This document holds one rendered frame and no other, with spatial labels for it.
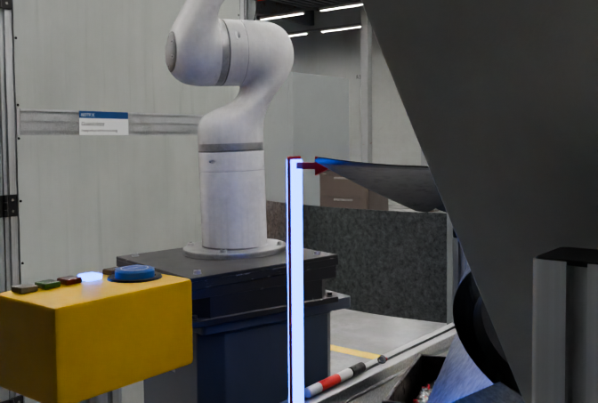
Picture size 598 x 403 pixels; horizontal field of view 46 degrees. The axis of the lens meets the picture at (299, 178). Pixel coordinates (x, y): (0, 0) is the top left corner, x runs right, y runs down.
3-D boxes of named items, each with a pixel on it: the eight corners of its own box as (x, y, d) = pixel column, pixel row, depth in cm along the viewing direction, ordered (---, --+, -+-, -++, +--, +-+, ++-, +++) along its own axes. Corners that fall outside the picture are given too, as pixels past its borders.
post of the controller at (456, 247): (466, 326, 132) (467, 222, 131) (452, 324, 134) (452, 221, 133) (473, 323, 135) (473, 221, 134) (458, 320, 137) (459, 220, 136)
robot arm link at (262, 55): (189, 151, 132) (184, 23, 130) (280, 148, 139) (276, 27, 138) (209, 152, 121) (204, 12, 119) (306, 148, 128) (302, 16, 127)
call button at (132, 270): (132, 288, 69) (131, 270, 69) (107, 283, 72) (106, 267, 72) (163, 281, 73) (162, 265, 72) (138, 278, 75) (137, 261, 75)
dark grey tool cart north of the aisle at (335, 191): (372, 255, 744) (372, 171, 740) (319, 249, 783) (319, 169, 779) (393, 249, 783) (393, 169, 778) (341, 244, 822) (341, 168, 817)
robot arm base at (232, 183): (165, 251, 132) (160, 153, 131) (250, 239, 143) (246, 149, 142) (215, 263, 117) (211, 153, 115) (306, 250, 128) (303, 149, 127)
